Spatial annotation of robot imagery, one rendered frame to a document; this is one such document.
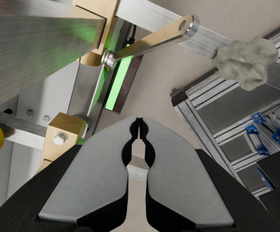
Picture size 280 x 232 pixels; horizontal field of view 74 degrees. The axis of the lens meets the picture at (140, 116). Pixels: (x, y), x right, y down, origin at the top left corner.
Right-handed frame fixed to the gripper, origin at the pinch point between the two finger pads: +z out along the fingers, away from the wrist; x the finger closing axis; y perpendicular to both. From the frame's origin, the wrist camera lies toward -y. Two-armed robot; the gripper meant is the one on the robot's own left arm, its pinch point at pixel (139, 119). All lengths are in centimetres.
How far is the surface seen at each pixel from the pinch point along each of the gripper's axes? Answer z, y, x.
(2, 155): 33, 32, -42
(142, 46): 4.9, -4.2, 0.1
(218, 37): 14.7, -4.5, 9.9
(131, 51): 7.6, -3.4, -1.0
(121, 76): 30.5, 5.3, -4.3
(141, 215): 101, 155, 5
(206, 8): 101, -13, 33
